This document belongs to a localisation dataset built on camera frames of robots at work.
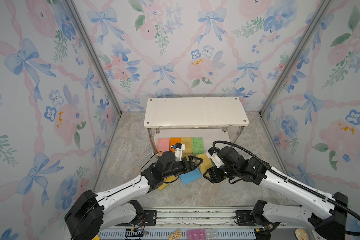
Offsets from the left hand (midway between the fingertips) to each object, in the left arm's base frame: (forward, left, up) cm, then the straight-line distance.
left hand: (201, 162), depth 71 cm
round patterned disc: (-26, -47, -20) cm, 57 cm away
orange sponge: (+20, +15, -12) cm, 28 cm away
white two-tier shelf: (+20, -12, +14) cm, 27 cm away
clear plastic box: (-26, -5, -18) cm, 33 cm away
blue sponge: (0, +5, -19) cm, 19 cm away
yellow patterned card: (-27, +12, -19) cm, 35 cm away
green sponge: (+17, 0, -12) cm, 21 cm away
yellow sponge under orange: (-8, +15, -1) cm, 17 cm away
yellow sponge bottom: (+19, +5, -11) cm, 23 cm away
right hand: (-4, -4, -4) cm, 7 cm away
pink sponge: (+17, +21, -11) cm, 29 cm away
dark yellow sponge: (0, -3, -1) cm, 3 cm away
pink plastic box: (-27, +2, -19) cm, 33 cm away
